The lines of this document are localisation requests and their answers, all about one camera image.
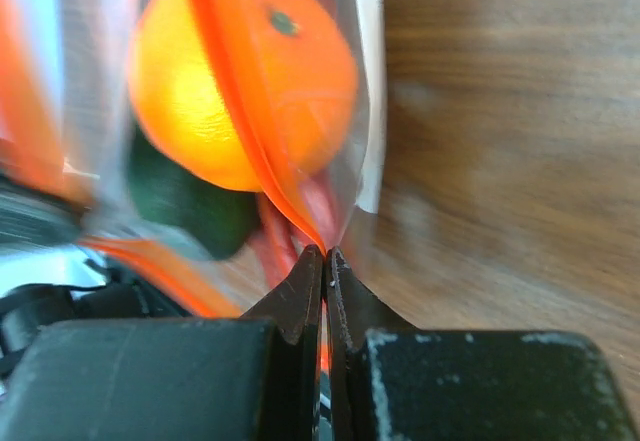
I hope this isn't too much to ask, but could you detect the red toy lobster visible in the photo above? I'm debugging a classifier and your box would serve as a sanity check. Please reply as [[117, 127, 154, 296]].
[[254, 0, 361, 292]]

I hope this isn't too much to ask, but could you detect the clear zip bag orange zipper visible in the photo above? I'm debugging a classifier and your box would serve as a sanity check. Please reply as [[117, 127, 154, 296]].
[[1, 0, 386, 317]]

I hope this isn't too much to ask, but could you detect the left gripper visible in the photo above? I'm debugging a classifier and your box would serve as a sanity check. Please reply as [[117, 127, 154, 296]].
[[1, 258, 190, 376]]

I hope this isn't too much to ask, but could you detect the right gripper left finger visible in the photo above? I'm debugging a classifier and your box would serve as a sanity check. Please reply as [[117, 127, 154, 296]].
[[244, 245, 324, 440]]

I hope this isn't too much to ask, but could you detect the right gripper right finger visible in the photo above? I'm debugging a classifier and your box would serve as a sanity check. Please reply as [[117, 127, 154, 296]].
[[324, 247, 414, 440]]

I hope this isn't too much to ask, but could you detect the dark green toy avocado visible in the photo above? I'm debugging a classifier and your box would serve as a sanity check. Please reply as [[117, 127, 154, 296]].
[[126, 127, 259, 260]]

